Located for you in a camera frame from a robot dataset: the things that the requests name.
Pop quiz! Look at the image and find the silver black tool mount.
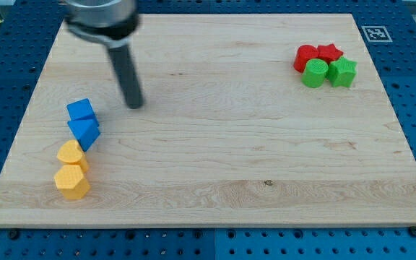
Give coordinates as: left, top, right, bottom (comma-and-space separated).
64, 0, 139, 48

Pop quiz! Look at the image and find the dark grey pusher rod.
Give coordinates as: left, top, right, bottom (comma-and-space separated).
108, 44, 144, 109

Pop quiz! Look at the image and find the blue cube block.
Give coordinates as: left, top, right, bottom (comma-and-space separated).
66, 98, 99, 126

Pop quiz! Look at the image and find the blue triangle block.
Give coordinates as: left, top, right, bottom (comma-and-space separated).
67, 119, 100, 152

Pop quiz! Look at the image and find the yellow heart block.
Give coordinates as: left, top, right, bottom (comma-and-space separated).
56, 139, 90, 173

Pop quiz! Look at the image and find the yellow hexagon block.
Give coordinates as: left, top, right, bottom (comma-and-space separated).
54, 165, 90, 200

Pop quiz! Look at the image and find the wooden board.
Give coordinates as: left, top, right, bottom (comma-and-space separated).
0, 14, 416, 229

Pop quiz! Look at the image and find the red cylinder block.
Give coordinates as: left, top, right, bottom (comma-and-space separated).
293, 45, 319, 73

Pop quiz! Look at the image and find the green cylinder block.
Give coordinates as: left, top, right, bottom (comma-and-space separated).
301, 58, 329, 88

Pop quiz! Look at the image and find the red star block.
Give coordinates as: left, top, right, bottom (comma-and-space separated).
317, 43, 344, 64

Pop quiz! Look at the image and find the green star block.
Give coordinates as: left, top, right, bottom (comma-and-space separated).
326, 56, 358, 87

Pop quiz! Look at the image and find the white fiducial marker tag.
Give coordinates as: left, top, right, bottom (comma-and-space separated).
361, 25, 392, 43

